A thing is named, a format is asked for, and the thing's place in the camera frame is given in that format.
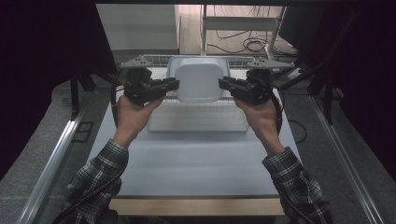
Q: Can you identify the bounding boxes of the translucent plastic storage box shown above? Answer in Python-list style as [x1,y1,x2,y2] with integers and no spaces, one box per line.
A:
[175,57,226,105]

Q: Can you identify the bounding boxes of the black metal stand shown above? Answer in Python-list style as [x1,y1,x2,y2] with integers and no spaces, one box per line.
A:
[69,69,81,120]

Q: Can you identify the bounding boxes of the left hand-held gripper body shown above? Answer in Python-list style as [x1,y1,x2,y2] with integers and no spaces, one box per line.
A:
[119,55,166,107]

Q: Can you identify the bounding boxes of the black floor cables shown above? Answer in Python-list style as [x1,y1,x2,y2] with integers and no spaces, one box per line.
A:
[206,5,283,54]

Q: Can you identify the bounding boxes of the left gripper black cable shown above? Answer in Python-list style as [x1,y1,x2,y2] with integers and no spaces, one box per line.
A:
[50,72,126,224]

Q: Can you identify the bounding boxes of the black looped floor cable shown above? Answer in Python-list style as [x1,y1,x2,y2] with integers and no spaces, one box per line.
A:
[287,119,309,145]

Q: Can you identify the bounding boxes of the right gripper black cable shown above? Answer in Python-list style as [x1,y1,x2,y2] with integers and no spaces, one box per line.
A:
[269,87,285,135]

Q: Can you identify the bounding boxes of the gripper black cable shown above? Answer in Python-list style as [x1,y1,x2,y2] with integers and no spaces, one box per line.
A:
[269,87,285,135]
[50,72,126,224]

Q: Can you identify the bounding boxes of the white flat tray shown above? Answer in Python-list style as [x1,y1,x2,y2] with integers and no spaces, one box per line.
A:
[147,98,250,134]

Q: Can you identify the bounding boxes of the person's left hand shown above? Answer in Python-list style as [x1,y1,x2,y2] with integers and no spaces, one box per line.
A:
[112,94,165,147]

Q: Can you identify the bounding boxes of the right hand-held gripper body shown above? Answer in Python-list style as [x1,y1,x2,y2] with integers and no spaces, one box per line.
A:
[238,57,295,105]

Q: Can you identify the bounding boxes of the person's right hand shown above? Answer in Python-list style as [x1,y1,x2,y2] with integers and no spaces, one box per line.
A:
[233,96,286,157]

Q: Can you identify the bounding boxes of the aluminium rail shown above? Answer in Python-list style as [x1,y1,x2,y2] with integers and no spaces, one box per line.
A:
[16,104,89,224]
[308,93,386,224]

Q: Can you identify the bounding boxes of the white metal shelf frame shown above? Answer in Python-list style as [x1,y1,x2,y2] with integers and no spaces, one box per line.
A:
[200,4,288,61]

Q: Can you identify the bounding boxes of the grey cabinet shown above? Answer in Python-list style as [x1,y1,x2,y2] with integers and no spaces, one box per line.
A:
[95,3,181,51]

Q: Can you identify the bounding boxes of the blue-rimmed plastic bin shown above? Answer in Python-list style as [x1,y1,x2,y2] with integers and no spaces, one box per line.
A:
[166,55,233,79]

